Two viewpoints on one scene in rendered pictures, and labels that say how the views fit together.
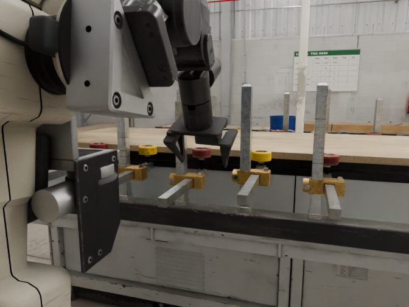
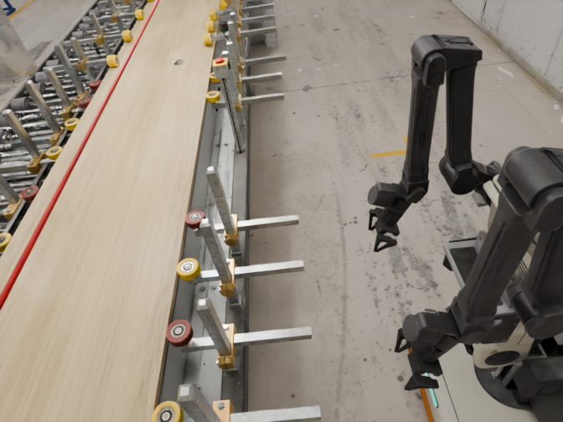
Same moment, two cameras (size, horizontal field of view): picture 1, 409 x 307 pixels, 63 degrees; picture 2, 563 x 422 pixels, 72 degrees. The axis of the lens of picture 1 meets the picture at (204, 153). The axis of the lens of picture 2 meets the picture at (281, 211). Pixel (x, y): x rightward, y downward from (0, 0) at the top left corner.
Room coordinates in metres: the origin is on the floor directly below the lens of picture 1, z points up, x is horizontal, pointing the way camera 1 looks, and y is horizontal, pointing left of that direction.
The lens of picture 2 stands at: (1.16, 0.72, 2.00)
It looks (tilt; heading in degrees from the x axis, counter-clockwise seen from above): 45 degrees down; 257
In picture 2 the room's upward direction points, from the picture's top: 9 degrees counter-clockwise
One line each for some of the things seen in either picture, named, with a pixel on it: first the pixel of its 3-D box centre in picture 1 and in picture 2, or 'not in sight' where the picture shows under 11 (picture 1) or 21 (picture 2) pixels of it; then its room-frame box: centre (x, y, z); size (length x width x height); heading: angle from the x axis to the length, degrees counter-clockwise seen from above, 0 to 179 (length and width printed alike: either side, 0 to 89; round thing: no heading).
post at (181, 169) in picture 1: (181, 162); (222, 342); (1.27, 0.09, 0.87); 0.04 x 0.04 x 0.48; 73
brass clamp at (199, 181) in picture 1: (187, 180); (227, 346); (1.26, 0.07, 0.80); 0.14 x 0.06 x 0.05; 73
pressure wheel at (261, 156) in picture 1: (260, 164); (191, 275); (1.32, -0.23, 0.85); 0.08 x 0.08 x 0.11
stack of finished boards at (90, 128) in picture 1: (89, 131); not in sight; (8.10, 2.80, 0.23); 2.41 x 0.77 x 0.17; 165
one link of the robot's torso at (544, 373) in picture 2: not in sight; (504, 348); (0.40, 0.38, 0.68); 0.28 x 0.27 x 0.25; 73
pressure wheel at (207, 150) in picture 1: (201, 161); (183, 337); (1.39, 0.01, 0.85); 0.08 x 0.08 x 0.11
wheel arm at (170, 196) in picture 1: (185, 185); (245, 339); (1.20, 0.07, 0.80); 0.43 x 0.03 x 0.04; 163
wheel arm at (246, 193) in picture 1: (253, 181); (245, 272); (1.13, -0.17, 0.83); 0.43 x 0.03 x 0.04; 163
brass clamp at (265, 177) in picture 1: (251, 176); (228, 277); (1.19, -0.17, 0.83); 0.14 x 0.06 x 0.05; 73
